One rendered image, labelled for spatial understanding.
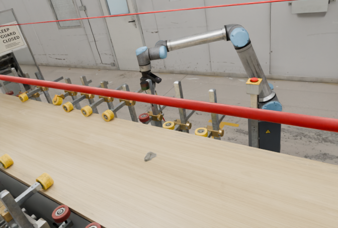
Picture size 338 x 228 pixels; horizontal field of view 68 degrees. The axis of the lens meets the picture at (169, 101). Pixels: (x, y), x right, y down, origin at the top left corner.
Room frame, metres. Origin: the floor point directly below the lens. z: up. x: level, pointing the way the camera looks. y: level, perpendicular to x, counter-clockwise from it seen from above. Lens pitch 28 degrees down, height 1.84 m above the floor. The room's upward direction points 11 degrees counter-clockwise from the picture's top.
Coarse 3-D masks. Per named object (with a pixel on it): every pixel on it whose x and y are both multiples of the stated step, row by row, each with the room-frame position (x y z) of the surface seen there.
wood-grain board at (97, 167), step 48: (0, 96) 2.75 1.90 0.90; (0, 144) 1.65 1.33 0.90; (48, 144) 1.52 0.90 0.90; (96, 144) 1.40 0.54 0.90; (144, 144) 1.29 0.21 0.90; (192, 144) 1.20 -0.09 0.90; (240, 144) 1.11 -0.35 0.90; (48, 192) 1.04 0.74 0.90; (96, 192) 0.97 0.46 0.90; (144, 192) 0.90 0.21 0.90; (192, 192) 0.84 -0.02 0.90; (240, 192) 0.79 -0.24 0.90; (288, 192) 0.74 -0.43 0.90; (336, 192) 0.69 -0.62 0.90
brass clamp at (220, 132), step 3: (210, 126) 1.43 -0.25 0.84; (207, 129) 1.41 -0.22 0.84; (210, 129) 1.40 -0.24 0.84; (219, 129) 1.38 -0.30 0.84; (222, 129) 1.37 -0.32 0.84; (213, 132) 1.38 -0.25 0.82; (216, 132) 1.36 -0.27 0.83; (219, 132) 1.36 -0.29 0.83; (222, 132) 1.36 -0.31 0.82; (213, 135) 1.38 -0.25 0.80; (216, 135) 1.37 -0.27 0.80; (219, 135) 1.35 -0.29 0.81; (222, 135) 1.36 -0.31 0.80
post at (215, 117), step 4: (212, 92) 1.37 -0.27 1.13; (212, 96) 1.37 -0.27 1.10; (212, 100) 1.38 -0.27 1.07; (216, 100) 1.39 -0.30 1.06; (212, 116) 1.38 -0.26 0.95; (216, 116) 1.37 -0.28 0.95; (212, 120) 1.39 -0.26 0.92; (216, 120) 1.37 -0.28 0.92; (212, 124) 1.39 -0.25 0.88; (216, 124) 1.37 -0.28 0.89; (216, 128) 1.37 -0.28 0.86
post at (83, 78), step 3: (81, 75) 2.15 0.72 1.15; (84, 75) 2.15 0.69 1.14; (81, 78) 2.13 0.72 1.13; (84, 78) 2.14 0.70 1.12; (81, 81) 2.14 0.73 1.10; (84, 81) 2.14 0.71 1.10; (84, 84) 2.13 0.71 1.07; (87, 84) 2.15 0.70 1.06; (90, 99) 2.13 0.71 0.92; (93, 99) 2.15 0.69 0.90; (90, 102) 2.14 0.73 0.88; (93, 102) 2.14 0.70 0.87; (96, 108) 2.15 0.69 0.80; (93, 111) 2.14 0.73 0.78; (96, 111) 2.14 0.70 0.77
